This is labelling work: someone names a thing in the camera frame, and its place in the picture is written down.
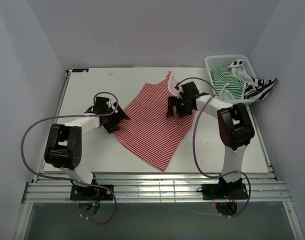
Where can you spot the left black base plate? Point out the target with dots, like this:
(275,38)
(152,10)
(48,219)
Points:
(86,193)

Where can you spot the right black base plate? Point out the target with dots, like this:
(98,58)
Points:
(218,192)

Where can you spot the black white striped tank top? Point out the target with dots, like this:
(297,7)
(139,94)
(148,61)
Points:
(256,89)

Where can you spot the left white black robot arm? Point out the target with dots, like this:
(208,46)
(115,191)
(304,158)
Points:
(64,144)

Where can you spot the blue label sticker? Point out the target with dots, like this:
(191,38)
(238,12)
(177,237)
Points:
(80,70)

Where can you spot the red white striped tank top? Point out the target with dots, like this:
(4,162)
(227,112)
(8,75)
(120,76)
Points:
(149,133)

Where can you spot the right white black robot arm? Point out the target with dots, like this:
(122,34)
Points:
(235,129)

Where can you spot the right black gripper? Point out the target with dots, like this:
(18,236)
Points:
(172,101)

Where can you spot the aluminium frame rail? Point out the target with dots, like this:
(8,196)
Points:
(156,188)

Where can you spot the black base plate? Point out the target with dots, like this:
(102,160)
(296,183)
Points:
(86,193)
(218,192)

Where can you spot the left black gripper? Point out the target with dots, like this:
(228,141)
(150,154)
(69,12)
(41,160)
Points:
(111,127)

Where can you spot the green white striped tank top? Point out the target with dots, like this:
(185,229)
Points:
(228,87)

